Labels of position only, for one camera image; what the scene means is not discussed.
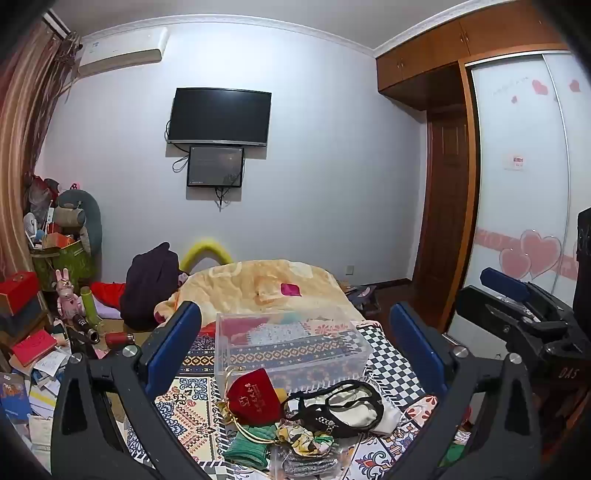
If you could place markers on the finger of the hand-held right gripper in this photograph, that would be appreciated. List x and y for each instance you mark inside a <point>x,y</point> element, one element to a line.
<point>480,307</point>
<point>503,280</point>

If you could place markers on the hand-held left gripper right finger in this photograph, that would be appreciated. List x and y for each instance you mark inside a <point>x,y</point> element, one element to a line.
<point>415,344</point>

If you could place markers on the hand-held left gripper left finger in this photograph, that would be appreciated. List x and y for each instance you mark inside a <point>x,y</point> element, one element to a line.
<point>178,344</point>

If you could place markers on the black and white cloth bag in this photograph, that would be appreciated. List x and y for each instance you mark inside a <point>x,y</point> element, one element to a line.
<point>351,413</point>

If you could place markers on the clear plastic storage box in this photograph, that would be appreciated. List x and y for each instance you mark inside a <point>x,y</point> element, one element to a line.
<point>295,350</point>

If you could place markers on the black and white checkered cloth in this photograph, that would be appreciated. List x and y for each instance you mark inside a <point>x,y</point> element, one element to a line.
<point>392,369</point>

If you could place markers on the red thermos bottle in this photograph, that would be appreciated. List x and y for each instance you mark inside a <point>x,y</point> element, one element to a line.
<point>119,339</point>

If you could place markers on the dark purple backpack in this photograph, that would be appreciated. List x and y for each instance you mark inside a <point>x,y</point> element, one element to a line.
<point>150,286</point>

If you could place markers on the patterned bed sheet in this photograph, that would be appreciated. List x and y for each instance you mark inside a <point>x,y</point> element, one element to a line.
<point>194,410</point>

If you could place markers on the white heart-print wardrobe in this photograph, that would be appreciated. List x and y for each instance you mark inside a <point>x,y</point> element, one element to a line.
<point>517,198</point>

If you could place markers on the yellow fleece blanket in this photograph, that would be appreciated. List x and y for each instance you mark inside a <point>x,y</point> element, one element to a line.
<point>240,286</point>

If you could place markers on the brown wooden door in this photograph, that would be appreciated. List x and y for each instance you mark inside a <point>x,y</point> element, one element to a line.
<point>445,207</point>

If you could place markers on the black telescope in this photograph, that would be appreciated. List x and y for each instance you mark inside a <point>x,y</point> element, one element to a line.
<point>85,328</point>

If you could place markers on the green cylinder tube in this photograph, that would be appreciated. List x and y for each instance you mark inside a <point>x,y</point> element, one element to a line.
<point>89,307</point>

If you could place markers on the yellow curved pillow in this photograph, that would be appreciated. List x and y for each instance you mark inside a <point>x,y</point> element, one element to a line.
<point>205,247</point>

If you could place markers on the green and red cloth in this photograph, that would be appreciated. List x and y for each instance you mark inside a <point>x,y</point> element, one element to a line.
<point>457,445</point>

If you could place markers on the pink rabbit figure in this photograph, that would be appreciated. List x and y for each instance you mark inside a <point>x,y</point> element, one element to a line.
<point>68,300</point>

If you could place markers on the red label sticker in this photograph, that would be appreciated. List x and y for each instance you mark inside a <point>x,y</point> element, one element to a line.
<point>517,161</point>

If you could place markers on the small pink cloth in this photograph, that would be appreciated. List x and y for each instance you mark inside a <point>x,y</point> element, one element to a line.
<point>290,289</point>

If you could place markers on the green knitted cloth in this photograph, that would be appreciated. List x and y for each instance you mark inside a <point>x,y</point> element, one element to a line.
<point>249,450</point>

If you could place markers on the pile of papers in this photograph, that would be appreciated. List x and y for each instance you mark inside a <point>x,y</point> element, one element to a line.
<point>44,369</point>

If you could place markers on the green box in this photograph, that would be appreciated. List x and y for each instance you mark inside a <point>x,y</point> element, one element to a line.
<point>64,267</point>

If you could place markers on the red book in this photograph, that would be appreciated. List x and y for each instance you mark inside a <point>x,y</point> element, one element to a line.
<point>33,347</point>

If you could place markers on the floral yellow scrunchie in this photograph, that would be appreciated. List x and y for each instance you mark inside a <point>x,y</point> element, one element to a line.
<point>304,438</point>

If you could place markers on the grey plush toy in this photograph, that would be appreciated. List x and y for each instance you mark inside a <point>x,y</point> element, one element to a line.
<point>90,217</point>

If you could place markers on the grey glitter cloth in wrapper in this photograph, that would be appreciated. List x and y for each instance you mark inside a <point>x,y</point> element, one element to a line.
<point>309,466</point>

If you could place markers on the red box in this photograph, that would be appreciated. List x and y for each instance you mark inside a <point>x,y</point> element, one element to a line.
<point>18,290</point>

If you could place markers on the blue picture book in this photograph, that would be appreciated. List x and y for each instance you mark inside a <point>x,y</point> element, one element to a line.
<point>14,397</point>

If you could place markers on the small black monitor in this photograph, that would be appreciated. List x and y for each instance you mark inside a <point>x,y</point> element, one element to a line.
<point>214,166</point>

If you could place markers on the small white fan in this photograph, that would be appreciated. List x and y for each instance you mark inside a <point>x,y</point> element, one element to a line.
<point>30,228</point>

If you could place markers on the wooden overhead cabinet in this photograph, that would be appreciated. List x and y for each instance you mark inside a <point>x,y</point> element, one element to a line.
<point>425,60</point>

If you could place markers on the striped brown curtain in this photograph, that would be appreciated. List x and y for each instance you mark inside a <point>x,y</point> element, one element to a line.
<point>23,138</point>

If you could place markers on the white air conditioner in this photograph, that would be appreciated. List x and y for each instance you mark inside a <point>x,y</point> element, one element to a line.
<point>122,48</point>

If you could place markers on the black wall television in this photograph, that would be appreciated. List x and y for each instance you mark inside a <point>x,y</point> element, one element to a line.
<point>219,115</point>

